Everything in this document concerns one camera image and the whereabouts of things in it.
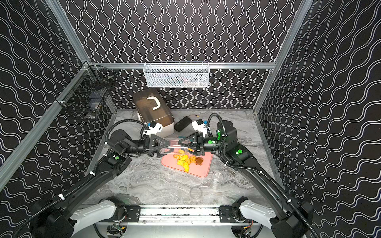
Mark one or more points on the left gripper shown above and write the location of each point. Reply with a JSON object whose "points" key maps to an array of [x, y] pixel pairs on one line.
{"points": [[149, 145]]}

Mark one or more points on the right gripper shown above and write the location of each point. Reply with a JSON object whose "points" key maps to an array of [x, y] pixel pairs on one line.
{"points": [[195, 150]]}

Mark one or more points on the pretzel shaped cookie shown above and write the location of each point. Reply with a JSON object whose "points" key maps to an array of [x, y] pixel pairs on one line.
{"points": [[192, 159]]}

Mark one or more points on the brown star cookie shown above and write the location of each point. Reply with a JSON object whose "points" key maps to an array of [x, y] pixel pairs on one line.
{"points": [[198, 161]]}

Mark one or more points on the clear jar dark cookies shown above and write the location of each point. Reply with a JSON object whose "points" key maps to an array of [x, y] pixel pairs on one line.
{"points": [[176, 149]]}

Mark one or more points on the square waffle cookie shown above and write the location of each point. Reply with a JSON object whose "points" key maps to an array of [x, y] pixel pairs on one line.
{"points": [[180, 162]]}

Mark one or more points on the yellow fish cookie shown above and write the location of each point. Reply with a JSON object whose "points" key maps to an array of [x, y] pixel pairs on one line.
{"points": [[186, 167]]}

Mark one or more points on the clear jar yellow cookies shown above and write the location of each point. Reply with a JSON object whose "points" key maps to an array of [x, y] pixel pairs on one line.
{"points": [[216, 180]]}

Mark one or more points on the clear jar lid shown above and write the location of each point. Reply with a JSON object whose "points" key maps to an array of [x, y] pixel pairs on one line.
{"points": [[196, 193]]}

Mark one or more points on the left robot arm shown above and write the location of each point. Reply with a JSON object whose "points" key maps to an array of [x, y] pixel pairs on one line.
{"points": [[53, 219]]}

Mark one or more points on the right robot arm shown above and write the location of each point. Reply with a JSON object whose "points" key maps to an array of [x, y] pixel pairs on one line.
{"points": [[287, 217]]}

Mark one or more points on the pink plastic tray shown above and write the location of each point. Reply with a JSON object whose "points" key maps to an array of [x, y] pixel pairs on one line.
{"points": [[196, 170]]}

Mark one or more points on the black battery pack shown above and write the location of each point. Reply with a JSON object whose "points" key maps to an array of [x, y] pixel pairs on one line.
{"points": [[182, 124]]}

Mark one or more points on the white box brown lid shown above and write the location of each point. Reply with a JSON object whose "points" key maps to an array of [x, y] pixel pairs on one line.
{"points": [[151, 107]]}

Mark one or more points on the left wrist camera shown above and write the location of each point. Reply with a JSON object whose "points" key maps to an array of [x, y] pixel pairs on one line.
{"points": [[152, 128]]}

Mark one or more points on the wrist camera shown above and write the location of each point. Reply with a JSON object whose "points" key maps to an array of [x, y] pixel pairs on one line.
{"points": [[199, 126], [152, 128]]}

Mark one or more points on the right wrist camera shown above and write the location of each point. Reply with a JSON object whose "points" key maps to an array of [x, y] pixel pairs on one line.
{"points": [[199, 126]]}

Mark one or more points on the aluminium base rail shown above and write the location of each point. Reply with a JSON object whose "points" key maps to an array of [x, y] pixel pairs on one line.
{"points": [[175, 215]]}

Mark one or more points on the white mesh wall basket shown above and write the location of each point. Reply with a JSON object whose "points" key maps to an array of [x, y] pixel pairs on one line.
{"points": [[177, 74]]}

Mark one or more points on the black wire wall basket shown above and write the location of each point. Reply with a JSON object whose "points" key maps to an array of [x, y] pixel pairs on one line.
{"points": [[88, 96]]}

